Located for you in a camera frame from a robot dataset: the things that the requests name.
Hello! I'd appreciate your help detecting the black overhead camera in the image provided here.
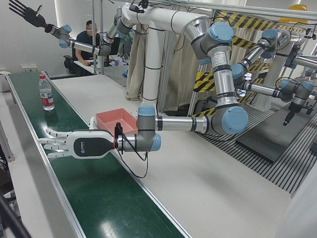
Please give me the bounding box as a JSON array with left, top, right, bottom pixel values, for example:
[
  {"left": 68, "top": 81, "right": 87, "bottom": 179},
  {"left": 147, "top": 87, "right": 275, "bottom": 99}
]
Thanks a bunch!
[{"left": 128, "top": 0, "right": 150, "bottom": 14}]

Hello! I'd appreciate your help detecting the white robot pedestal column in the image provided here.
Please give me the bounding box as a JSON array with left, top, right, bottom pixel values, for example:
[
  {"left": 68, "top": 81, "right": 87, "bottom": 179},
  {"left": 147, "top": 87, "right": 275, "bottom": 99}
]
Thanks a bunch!
[{"left": 121, "top": 3, "right": 209, "bottom": 105}]

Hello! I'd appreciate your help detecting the pink plastic basket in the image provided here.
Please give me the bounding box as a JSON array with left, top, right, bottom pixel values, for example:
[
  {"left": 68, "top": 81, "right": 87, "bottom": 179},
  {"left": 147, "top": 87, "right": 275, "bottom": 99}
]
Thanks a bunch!
[{"left": 95, "top": 108, "right": 139, "bottom": 136}]

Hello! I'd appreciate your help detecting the dark robot base platform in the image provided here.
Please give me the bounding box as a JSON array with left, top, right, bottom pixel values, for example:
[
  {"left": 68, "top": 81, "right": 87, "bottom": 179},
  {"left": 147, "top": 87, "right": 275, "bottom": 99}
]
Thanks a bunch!
[{"left": 235, "top": 108, "right": 313, "bottom": 164}]

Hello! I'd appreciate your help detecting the beige curtain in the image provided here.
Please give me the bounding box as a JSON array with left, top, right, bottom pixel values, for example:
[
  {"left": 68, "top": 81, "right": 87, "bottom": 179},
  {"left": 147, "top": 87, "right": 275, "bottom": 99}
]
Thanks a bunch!
[{"left": 125, "top": 24, "right": 216, "bottom": 117}]

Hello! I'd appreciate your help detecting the seated person black shirt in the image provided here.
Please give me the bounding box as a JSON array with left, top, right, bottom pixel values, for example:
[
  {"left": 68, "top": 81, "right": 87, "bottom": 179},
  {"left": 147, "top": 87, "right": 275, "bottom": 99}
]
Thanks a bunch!
[{"left": 71, "top": 20, "right": 105, "bottom": 76}]

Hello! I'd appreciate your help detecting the green conveyor belt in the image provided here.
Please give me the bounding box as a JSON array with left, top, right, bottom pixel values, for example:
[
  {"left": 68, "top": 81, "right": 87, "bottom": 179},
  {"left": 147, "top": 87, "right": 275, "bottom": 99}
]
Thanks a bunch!
[{"left": 4, "top": 71, "right": 193, "bottom": 238}]

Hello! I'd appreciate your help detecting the white office desk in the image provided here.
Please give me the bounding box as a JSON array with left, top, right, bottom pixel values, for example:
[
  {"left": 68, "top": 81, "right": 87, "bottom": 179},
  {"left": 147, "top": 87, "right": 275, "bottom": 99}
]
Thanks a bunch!
[{"left": 73, "top": 59, "right": 100, "bottom": 75}]

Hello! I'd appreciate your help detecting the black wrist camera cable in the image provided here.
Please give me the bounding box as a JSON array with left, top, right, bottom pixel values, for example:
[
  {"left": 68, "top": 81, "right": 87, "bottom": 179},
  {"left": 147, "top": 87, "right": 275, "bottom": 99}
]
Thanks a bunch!
[{"left": 116, "top": 128, "right": 150, "bottom": 179}]

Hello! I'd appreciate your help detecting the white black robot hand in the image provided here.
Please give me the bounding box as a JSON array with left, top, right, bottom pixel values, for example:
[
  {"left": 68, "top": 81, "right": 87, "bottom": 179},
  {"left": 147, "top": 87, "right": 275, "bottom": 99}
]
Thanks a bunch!
[{"left": 38, "top": 117, "right": 116, "bottom": 160}]

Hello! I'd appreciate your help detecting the black tripod leg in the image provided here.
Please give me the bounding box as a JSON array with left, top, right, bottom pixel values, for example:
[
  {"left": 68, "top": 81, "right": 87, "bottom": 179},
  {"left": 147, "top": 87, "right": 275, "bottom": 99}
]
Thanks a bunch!
[{"left": 0, "top": 194, "right": 33, "bottom": 238}]

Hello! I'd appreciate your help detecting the yellow safety helmet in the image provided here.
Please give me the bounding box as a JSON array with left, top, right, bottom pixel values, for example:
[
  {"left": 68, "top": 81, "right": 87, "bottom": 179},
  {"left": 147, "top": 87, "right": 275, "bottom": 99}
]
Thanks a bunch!
[
  {"left": 287, "top": 3, "right": 309, "bottom": 12},
  {"left": 278, "top": 16, "right": 311, "bottom": 25}
]

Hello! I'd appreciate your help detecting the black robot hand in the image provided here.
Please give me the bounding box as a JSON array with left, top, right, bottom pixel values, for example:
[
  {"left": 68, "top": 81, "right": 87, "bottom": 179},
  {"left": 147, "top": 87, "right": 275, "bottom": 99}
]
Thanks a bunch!
[{"left": 8, "top": 0, "right": 47, "bottom": 28}]

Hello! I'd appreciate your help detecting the black computer monitor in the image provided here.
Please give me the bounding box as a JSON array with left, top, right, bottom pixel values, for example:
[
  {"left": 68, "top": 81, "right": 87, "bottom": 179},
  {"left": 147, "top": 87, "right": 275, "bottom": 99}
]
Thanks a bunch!
[{"left": 95, "top": 33, "right": 121, "bottom": 57}]

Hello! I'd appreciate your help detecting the black office chair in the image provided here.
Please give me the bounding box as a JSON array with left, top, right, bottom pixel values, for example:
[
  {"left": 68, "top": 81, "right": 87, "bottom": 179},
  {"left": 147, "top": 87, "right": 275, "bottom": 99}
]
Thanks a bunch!
[{"left": 63, "top": 54, "right": 78, "bottom": 74}]

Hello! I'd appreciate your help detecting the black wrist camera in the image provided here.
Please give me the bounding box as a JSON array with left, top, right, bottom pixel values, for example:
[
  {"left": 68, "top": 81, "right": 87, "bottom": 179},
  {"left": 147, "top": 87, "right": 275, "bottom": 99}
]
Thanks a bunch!
[{"left": 114, "top": 121, "right": 124, "bottom": 140}]

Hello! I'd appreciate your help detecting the white wall outlet strip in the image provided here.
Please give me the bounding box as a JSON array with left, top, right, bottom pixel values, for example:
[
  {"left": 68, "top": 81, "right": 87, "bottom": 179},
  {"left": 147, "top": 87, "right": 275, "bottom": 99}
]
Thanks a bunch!
[{"left": 20, "top": 64, "right": 38, "bottom": 73}]

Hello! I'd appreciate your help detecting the clear red-label water bottle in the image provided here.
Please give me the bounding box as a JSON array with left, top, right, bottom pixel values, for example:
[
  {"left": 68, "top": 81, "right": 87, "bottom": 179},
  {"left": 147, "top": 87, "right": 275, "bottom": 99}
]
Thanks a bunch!
[{"left": 39, "top": 73, "right": 55, "bottom": 112}]

